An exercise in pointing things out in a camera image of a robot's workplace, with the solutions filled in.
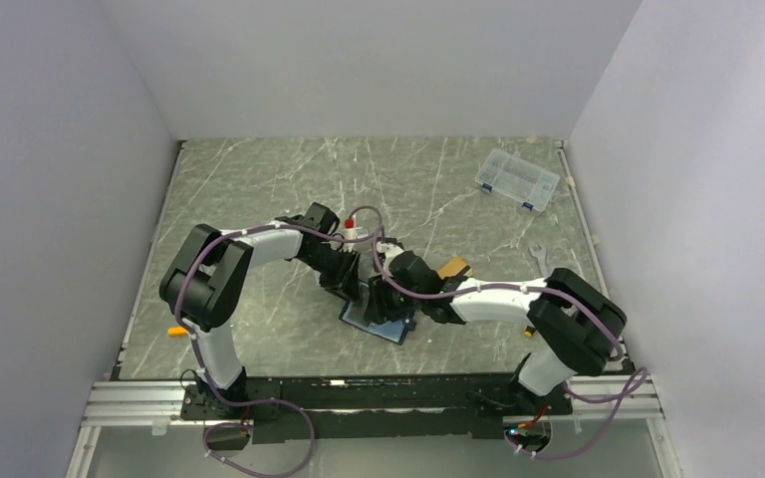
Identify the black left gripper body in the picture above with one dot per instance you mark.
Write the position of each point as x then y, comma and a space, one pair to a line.
335, 266

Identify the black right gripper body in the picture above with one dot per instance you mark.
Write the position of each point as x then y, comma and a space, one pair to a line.
391, 304

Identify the blue leather card holder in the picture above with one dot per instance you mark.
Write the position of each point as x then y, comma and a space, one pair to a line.
359, 317

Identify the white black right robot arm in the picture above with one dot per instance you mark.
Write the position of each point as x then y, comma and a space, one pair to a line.
580, 326

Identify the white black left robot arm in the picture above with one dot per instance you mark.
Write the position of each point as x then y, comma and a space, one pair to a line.
204, 283

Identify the silver open-end wrench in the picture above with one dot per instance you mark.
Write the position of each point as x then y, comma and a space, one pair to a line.
539, 253

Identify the clear plastic organizer box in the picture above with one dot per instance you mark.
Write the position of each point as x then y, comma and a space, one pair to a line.
526, 184

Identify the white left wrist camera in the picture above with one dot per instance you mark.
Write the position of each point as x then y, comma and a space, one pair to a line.
352, 232

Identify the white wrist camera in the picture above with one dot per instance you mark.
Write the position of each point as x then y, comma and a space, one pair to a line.
352, 232
389, 250

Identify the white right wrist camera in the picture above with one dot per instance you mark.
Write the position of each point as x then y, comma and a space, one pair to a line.
389, 250

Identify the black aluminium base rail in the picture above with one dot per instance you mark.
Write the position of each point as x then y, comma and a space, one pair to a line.
479, 405

